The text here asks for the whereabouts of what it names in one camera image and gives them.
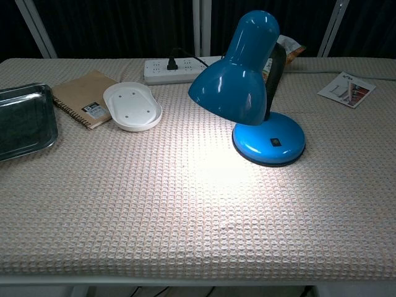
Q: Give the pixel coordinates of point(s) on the blue desk lamp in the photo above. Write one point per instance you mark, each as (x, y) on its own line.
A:
(230, 83)

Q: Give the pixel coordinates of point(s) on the beige waffle-weave tablecloth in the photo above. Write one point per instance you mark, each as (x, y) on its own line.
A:
(154, 201)

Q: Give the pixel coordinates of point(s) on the white oval plastic tray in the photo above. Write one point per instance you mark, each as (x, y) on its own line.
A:
(133, 106)

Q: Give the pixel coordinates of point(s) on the white power strip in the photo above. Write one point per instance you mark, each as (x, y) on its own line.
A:
(161, 70)

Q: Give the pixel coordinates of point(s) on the brown spiral notebook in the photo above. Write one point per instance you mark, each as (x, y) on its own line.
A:
(81, 96)

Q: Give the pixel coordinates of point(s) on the colourful snack packet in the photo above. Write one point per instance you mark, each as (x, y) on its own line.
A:
(289, 46)

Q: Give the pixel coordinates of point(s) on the black curtain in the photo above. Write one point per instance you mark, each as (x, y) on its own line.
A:
(117, 28)

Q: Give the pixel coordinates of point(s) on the white printed leaflet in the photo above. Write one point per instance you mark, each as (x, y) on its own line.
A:
(346, 89)

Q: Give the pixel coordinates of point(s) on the metal rectangular tray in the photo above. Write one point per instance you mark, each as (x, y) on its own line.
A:
(23, 119)

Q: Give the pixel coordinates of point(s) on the white metal frame post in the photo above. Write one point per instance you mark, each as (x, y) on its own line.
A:
(201, 26)
(35, 26)
(334, 24)

